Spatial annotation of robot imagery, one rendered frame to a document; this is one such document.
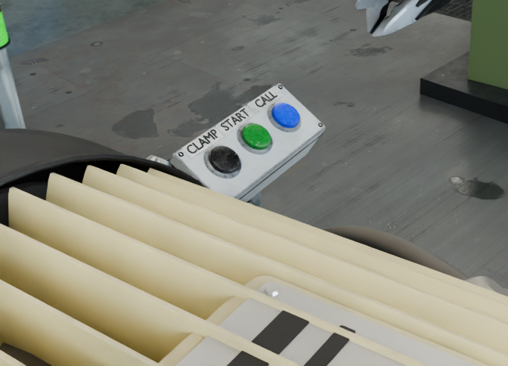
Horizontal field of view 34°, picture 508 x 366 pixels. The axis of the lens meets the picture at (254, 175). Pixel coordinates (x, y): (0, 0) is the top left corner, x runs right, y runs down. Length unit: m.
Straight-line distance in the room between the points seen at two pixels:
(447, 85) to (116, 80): 0.62
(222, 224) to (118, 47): 1.59
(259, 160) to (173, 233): 0.62
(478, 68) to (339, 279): 1.28
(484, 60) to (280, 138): 0.67
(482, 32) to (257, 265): 1.27
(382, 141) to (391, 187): 0.14
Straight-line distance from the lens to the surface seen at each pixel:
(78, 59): 1.73
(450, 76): 1.47
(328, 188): 1.21
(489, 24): 1.40
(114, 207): 0.18
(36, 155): 0.20
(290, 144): 0.82
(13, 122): 1.26
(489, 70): 1.43
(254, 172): 0.78
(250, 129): 0.80
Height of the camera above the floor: 1.46
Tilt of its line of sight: 32 degrees down
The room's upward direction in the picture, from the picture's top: 5 degrees counter-clockwise
